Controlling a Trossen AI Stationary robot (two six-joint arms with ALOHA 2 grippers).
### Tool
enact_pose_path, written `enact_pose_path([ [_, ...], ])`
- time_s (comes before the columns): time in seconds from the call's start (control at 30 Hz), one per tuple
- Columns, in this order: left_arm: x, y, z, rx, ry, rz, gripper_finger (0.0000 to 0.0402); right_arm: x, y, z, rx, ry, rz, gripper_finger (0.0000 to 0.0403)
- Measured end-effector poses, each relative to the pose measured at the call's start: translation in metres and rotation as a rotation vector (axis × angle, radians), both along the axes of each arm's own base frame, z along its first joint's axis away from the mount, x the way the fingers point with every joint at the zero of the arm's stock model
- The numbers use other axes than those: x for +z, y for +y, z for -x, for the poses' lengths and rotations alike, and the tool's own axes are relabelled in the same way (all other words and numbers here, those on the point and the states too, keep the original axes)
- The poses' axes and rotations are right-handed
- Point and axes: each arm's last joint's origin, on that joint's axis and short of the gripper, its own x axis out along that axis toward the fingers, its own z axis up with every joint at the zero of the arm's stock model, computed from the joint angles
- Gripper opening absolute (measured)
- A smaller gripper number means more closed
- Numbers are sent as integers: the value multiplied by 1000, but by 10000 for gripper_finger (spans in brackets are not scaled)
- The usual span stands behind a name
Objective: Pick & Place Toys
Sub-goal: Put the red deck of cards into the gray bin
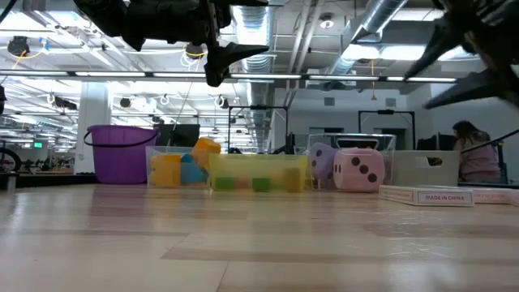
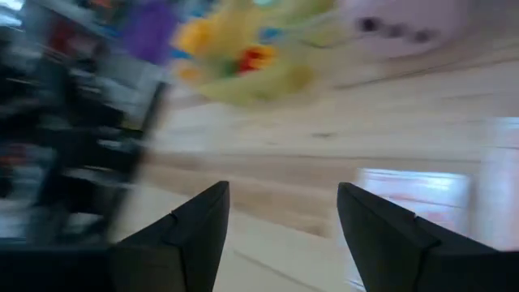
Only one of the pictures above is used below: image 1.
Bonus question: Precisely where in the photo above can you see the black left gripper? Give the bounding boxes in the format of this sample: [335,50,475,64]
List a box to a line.
[120,0,271,88]

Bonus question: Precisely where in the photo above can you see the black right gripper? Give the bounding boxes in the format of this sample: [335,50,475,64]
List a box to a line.
[404,0,519,111]

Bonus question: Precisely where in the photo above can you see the yellow plastic toy block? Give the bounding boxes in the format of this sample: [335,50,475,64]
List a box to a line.
[148,152,183,188]
[190,136,222,171]

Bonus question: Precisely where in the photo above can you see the pink foam die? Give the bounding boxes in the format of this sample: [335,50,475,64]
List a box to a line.
[332,148,385,193]

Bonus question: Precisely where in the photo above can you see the blue plastic toy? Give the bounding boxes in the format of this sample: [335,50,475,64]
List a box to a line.
[180,153,210,186]

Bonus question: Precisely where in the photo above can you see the lime green toy brick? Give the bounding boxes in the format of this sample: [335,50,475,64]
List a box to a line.
[251,177,272,192]

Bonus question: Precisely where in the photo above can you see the purple foam die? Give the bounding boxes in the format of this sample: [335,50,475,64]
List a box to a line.
[310,141,340,190]

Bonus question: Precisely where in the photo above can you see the small yellow toy brick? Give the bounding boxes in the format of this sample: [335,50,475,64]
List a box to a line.
[283,167,303,192]

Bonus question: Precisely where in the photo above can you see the black desk monitors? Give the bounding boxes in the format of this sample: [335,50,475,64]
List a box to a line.
[417,133,459,152]

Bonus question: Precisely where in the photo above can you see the yellow hanging pendant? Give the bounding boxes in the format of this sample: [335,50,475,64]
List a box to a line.
[369,59,378,101]

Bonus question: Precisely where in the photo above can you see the person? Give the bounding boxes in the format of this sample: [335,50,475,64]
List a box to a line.
[452,120,503,183]

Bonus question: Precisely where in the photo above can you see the ceiling light strip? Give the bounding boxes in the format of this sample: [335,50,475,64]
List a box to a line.
[0,69,459,85]

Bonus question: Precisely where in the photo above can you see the grey plastic bin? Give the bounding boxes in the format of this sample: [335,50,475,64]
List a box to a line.
[391,150,461,187]

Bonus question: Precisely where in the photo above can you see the large clear plastic bin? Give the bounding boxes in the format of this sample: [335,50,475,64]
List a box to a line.
[307,133,397,192]

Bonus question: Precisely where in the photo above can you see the red emblem playing card box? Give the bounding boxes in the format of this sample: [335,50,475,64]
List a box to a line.
[379,184,474,208]

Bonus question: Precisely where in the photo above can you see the orange back playing card box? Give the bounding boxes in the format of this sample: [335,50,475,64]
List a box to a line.
[421,184,514,205]

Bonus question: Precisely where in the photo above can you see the yellow plastic bin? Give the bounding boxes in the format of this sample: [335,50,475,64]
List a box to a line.
[207,152,309,194]

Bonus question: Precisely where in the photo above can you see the small clear plastic bin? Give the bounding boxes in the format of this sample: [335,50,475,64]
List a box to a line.
[144,145,212,190]

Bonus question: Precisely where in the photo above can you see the purple plastic bucket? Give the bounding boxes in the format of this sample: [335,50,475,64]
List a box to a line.
[84,124,160,186]

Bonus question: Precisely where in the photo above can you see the black ceiling device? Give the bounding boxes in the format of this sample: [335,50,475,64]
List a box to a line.
[6,35,32,58]

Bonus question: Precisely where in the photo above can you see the bicycle wheel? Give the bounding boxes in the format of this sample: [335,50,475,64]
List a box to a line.
[0,146,24,174]

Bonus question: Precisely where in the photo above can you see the silver ventilation duct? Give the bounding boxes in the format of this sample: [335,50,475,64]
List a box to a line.
[324,0,409,88]
[233,3,281,143]

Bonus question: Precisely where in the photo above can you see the black rig frame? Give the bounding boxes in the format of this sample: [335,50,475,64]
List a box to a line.
[227,104,290,155]
[358,109,417,152]

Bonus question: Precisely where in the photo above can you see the black wall screen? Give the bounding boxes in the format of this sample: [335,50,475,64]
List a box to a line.
[153,123,201,148]

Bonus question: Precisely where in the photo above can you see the black aluminium support frame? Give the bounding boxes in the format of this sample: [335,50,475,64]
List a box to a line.
[0,172,98,190]

